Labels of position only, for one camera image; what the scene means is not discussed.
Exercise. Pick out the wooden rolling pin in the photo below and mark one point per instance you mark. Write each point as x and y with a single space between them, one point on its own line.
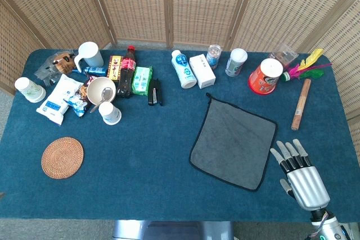
301 105

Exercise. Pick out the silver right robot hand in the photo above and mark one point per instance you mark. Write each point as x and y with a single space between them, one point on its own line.
306 183

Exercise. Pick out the grey and blue cloth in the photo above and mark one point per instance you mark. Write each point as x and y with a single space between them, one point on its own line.
233 141

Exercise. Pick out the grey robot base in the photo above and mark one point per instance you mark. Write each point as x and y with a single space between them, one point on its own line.
168 230

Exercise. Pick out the white carton box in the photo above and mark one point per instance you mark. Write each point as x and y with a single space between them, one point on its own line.
202 72

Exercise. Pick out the orange instant noodle cup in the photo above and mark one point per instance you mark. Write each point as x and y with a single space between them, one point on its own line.
265 78

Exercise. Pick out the paper cup with blue print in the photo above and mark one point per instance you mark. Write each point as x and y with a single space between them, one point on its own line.
110 113

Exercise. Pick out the green wet wipes pack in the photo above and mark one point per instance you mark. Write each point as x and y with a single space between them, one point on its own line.
142 80

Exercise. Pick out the brown and blue snack bag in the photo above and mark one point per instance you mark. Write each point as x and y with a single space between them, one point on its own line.
80 101

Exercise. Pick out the white snack bag blue label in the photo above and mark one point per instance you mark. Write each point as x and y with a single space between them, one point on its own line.
57 98

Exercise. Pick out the clear plastic package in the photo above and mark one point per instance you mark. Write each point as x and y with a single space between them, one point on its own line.
284 54

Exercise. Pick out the beige bowl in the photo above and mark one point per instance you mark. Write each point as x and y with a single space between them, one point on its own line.
95 91

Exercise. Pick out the colourful feather shuttlecock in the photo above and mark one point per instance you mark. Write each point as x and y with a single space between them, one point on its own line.
308 70

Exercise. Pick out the cola bottle red label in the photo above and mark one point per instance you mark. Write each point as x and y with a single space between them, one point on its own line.
126 71

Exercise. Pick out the blue carpet table cover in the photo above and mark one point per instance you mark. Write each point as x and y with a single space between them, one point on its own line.
146 161

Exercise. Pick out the paper cup with green print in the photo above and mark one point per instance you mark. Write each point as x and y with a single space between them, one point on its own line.
29 89

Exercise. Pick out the wicker folding screen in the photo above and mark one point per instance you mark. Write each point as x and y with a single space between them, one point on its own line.
140 4

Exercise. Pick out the yellow and red snack box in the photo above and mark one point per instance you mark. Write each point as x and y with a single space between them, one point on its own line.
114 68

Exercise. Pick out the black stapler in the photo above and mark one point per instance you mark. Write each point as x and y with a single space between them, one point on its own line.
154 95

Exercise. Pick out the small blue tube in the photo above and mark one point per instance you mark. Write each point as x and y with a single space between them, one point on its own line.
94 70

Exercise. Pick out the white and green canister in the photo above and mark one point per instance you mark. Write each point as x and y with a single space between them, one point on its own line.
235 64

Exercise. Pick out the clear bag with brown bread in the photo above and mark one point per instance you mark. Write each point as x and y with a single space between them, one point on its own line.
60 64

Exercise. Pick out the round woven rattan coaster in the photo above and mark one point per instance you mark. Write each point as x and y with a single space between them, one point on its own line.
62 158

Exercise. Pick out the clear jar colourful contents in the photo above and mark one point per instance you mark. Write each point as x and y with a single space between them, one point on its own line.
213 57

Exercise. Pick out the white bottle blue label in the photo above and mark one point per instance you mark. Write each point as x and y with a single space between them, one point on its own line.
184 70

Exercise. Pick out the metal spoon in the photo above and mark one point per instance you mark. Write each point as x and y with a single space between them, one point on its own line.
106 93

